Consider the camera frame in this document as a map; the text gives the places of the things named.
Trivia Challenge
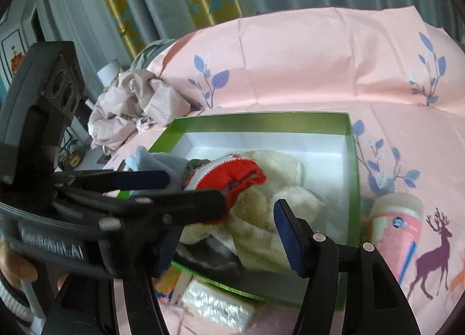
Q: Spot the cream fluffy towel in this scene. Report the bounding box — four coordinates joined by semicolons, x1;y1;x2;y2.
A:
180;149;326;274

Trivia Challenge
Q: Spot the light blue cloth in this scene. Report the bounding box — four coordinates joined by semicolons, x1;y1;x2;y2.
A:
125;146;182;194

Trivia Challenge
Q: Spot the green cardboard box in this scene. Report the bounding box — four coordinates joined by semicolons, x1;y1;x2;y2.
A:
147;111;362;312

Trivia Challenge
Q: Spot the white tissue packet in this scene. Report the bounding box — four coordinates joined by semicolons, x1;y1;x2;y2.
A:
180;279;255;332

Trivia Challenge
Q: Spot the person's left hand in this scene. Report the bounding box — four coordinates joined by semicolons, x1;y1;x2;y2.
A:
0;236;40;290

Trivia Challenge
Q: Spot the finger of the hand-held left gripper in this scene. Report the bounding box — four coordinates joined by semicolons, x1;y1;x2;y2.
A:
54;189;228;228
54;170;171;192

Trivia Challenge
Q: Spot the potted plant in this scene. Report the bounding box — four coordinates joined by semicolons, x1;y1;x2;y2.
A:
58;139;82;168

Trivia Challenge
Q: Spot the white cylindrical object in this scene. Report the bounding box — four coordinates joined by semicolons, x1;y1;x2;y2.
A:
97;59;122;85

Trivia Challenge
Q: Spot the crumpled beige cloth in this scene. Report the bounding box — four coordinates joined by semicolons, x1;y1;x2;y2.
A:
88;69;193;150

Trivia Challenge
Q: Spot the dark purple cloth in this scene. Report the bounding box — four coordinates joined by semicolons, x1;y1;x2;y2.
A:
174;237;240;271

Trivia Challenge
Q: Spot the wall picture with orange flowers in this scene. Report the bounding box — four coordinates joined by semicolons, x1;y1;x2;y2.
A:
0;28;28;81

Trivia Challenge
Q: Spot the light green knit cloth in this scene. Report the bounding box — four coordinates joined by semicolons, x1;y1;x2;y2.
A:
130;39;177;68

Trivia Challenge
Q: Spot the pink printed blanket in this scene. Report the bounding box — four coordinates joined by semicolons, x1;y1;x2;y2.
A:
102;6;465;335

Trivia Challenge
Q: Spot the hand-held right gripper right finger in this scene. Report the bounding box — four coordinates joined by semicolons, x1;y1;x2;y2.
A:
273;199;422;335

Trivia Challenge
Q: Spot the grey green knit item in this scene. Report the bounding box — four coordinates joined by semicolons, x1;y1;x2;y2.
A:
185;158;212;176

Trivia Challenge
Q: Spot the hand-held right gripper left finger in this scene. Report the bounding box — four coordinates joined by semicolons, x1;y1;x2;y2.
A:
54;226;183;335

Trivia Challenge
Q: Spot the orange packet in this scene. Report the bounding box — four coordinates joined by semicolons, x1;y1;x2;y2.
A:
154;270;182;303

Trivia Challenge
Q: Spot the red and white knit sock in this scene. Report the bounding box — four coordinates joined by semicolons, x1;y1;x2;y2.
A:
183;153;267;219

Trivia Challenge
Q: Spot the pink plastic cup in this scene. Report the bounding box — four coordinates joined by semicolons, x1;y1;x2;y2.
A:
369;193;425;285

